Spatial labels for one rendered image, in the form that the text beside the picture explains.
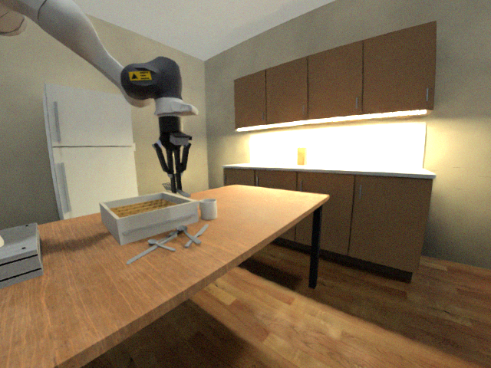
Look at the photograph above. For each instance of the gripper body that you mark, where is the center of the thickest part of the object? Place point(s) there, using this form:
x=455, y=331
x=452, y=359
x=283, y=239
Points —
x=167, y=125

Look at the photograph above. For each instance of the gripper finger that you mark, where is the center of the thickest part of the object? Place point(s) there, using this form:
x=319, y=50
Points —
x=180, y=165
x=167, y=168

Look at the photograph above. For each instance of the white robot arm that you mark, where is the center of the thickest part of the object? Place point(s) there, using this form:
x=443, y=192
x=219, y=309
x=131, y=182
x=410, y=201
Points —
x=159, y=78

